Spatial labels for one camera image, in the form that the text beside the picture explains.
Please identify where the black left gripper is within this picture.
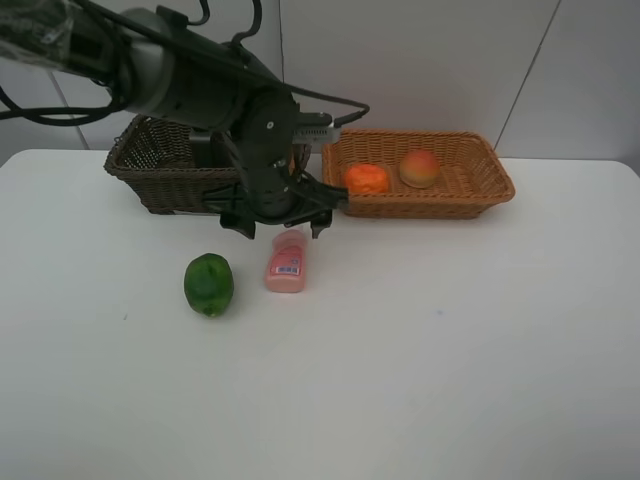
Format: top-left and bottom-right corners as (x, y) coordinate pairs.
(202, 159), (349, 239)

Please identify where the orange tangerine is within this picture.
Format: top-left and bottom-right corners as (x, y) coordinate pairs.
(344, 164), (390, 194)

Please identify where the dark green pump bottle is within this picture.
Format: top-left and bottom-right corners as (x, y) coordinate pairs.
(189, 129), (229, 169)

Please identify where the red yellow peach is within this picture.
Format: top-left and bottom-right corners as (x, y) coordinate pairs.
(398, 150), (440, 189)

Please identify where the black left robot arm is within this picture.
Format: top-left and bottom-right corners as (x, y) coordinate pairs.
(1, 1), (351, 238)

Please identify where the pink lotion bottle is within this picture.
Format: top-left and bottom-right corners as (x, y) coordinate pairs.
(264, 229), (307, 293)

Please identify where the green lime fruit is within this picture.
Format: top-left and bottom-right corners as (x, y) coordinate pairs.
(183, 253), (234, 318)

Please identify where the dark brown wicker basket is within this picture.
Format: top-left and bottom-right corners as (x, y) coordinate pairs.
(103, 113), (313, 217)

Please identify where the light brown wicker basket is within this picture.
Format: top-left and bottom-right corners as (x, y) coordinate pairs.
(322, 129), (515, 220)

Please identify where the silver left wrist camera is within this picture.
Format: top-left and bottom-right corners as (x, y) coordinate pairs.
(292, 112), (341, 146)

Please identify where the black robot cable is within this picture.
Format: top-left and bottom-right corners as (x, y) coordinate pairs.
(74, 0), (371, 126)

